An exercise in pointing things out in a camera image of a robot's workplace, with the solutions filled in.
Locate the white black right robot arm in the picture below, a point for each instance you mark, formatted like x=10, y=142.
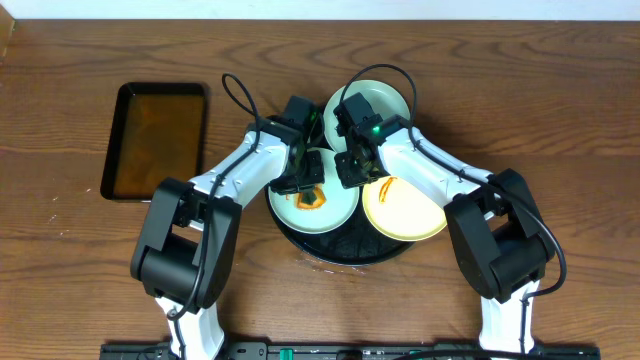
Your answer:
x=500, y=242

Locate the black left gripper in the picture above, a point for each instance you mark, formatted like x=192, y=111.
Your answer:
x=311, y=177

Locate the yellow plate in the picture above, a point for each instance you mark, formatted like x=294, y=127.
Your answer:
x=400, y=211

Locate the round black tray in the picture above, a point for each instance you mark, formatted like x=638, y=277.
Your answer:
x=355, y=243

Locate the orange green sponge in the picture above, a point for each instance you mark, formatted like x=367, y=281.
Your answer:
x=311, y=200

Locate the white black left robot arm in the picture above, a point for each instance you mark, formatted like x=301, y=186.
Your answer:
x=185, y=251

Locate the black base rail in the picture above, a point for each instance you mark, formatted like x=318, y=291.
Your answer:
x=264, y=351

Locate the light green plate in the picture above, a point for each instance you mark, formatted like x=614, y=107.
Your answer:
x=333, y=207
x=383, y=98

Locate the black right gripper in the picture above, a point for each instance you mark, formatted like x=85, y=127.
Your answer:
x=347, y=178

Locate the light green plate top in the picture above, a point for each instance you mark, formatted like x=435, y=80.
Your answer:
x=383, y=98

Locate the black rectangular water tray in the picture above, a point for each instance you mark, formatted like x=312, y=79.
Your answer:
x=158, y=131

